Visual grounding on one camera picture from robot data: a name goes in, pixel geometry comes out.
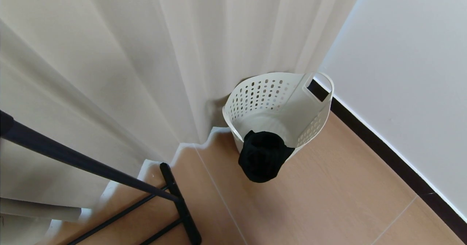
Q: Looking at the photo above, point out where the black garment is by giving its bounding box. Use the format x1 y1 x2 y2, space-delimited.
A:
238 130 295 183

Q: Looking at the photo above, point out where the white laundry basket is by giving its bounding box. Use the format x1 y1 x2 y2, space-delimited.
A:
223 72 335 161

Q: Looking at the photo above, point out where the black clothes rack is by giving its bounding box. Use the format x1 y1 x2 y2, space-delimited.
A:
0 110 202 245

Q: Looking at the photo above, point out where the beige curtain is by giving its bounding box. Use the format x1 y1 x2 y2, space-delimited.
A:
0 0 367 245

